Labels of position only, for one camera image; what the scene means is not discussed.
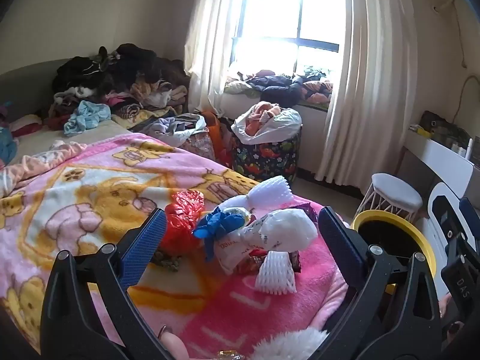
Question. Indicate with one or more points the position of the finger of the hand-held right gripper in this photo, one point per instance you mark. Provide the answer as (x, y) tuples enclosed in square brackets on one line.
[(468, 212), (444, 213)]

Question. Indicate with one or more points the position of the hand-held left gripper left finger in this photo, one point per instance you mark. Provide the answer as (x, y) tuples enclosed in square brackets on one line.
[(146, 247)]

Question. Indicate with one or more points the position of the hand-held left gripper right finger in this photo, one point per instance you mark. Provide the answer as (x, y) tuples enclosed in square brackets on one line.
[(339, 243)]

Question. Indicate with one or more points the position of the brown seed shells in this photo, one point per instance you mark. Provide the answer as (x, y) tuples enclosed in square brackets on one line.
[(168, 261)]

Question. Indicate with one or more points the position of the red plastic bag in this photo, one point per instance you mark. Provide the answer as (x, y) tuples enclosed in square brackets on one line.
[(180, 228)]

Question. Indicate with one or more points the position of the purple candy wrapper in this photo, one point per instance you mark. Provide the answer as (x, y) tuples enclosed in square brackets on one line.
[(309, 212)]

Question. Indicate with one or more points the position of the black yellow-rimmed trash can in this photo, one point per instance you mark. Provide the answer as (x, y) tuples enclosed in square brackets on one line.
[(390, 232)]

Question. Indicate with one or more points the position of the white printed wrapper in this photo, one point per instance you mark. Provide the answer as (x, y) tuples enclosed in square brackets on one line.
[(288, 228)]

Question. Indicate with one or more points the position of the small white foam net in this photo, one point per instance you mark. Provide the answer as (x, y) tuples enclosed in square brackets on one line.
[(275, 272)]

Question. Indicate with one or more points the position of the blue plastic glove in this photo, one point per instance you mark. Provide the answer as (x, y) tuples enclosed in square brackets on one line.
[(215, 225)]

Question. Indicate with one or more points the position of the red plastic toy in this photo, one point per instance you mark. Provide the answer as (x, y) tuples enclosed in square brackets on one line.
[(257, 260)]

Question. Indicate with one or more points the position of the bow-shaped white foam net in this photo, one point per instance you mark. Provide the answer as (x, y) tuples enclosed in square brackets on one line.
[(270, 193)]

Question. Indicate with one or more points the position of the person's right hand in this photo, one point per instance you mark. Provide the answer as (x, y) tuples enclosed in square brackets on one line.
[(444, 307)]

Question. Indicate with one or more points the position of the person's left hand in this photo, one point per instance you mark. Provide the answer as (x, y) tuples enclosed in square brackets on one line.
[(178, 348)]

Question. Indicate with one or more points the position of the white stool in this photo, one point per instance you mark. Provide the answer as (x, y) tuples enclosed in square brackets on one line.
[(393, 191)]

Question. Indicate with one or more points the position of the white desk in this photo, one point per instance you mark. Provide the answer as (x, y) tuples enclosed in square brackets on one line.
[(438, 157)]

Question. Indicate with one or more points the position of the white bottle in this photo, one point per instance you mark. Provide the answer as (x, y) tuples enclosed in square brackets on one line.
[(468, 148)]

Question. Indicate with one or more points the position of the pink printed blanket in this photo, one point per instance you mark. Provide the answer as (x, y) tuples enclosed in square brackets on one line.
[(93, 202)]

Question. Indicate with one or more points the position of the dark camouflage bag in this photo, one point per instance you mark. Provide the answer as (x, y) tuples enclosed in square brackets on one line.
[(442, 127)]

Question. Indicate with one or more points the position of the yellow item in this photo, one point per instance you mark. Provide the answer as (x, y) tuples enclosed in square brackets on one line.
[(420, 130)]

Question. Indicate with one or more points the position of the white fluffy cuff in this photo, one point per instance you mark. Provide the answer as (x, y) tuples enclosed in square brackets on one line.
[(288, 345)]

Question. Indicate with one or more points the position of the dinosaur print storage bag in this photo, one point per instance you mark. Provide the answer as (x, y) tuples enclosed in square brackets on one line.
[(262, 159)]

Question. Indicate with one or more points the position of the pink floral bag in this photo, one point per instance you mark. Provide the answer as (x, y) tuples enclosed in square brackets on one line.
[(200, 144)]

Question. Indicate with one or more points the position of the bed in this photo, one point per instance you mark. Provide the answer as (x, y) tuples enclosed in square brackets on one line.
[(97, 135)]

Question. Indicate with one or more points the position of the white grey garment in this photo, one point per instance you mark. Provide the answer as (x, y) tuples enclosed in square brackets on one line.
[(172, 125)]

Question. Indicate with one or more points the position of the orange bag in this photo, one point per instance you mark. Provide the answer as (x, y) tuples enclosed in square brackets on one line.
[(221, 135)]

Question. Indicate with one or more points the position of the white plastic bag of clothes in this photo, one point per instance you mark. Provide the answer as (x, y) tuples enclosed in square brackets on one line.
[(285, 118)]

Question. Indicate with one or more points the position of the gold ornament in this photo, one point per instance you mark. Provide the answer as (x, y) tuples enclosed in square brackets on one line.
[(230, 356)]

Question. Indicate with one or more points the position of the light blue garment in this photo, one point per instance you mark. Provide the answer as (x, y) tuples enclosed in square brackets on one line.
[(88, 118)]

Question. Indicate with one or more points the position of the cream curtain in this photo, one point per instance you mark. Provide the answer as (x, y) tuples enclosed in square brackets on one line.
[(210, 37), (360, 82)]

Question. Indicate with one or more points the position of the heap of jackets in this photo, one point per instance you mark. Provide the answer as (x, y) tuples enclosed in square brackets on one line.
[(279, 84)]

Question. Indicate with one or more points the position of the red garment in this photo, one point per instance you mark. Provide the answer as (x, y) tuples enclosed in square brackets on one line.
[(26, 125)]

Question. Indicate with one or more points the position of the pile of dark clothes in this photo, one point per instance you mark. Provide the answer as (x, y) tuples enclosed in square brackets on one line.
[(127, 67)]

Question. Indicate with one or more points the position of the window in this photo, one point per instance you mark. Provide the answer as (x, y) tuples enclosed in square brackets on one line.
[(288, 7)]

